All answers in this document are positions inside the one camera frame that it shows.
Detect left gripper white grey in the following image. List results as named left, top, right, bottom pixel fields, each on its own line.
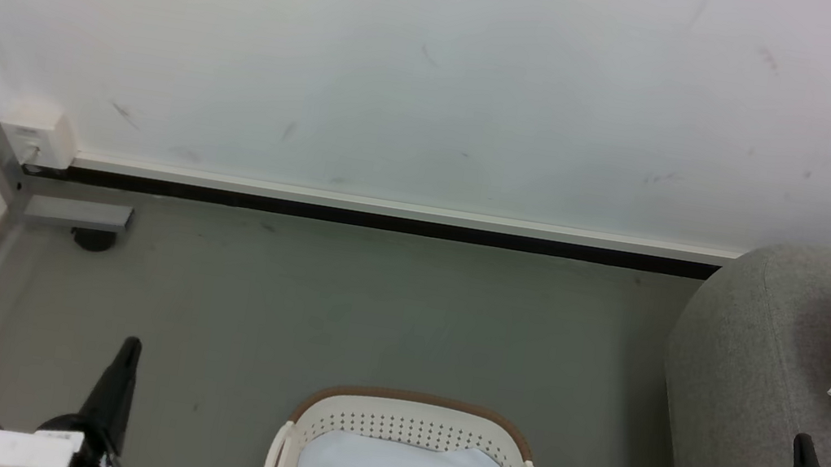
left=0, top=316, right=163, bottom=467

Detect white perforated laundry basket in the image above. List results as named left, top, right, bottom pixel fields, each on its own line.
left=262, top=371, right=557, bottom=467

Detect black caster wheel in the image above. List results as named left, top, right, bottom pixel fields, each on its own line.
left=68, top=224, right=119, bottom=256

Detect white and black baseboard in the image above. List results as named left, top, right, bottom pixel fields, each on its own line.
left=20, top=142, right=744, bottom=286

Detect white wall outlet box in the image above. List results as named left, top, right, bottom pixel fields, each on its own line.
left=0, top=101, right=83, bottom=174

